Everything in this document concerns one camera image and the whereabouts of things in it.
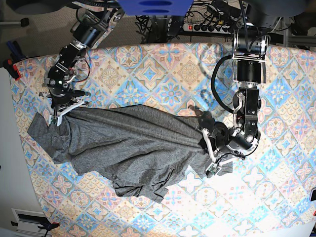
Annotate red black clamp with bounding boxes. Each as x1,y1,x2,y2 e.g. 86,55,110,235
2,59,21,80

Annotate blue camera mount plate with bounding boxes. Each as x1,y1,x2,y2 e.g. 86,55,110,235
117,0,193,16

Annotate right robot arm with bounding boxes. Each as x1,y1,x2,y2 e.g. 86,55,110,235
39,0,124,126

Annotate tangled black cables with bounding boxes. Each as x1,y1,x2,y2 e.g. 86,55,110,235
134,0,245,45

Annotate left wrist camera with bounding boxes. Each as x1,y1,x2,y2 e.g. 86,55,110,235
205,163,221,178

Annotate blue black clamp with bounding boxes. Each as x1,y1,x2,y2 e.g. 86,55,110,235
11,221,60,237

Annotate grey t-shirt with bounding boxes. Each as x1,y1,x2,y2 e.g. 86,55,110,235
28,105,209,203

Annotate white power strip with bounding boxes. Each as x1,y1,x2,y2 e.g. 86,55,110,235
183,21,230,34

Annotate patterned tablecloth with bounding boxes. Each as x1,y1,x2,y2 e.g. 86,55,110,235
10,43,316,237

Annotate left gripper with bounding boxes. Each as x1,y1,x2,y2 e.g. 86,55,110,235
200,122,261,175

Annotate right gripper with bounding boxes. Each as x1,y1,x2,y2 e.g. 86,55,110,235
39,88,90,117

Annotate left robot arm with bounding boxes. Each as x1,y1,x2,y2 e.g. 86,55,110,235
199,0,280,178

